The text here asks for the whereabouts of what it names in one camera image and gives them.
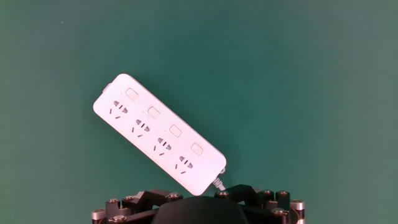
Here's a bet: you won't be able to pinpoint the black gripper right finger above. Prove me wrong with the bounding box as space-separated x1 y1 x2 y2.
214 184 305 224

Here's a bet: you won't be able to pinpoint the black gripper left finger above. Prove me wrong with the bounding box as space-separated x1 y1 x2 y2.
91 188 184 224

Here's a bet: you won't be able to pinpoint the white four-socket power strip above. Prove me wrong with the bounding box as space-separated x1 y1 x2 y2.
92 73 227 197

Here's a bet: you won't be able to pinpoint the green table mat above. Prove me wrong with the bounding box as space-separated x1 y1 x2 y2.
0 0 398 224

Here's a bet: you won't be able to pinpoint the white power strip cable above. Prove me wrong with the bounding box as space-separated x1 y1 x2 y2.
212 167 226 192

